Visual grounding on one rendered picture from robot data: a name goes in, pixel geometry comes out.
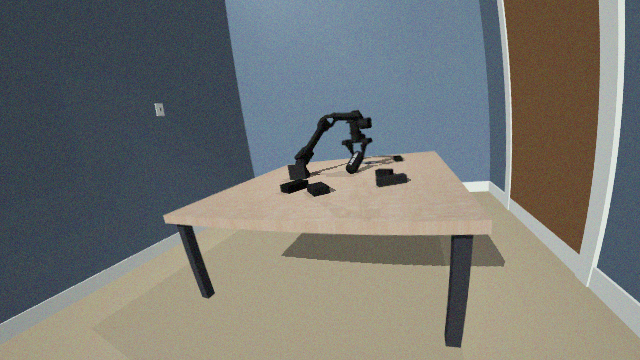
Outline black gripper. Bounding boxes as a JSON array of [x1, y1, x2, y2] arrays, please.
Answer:
[[342, 130, 372, 155]]

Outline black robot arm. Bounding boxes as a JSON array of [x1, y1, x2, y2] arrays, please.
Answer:
[[294, 110, 372, 166]]

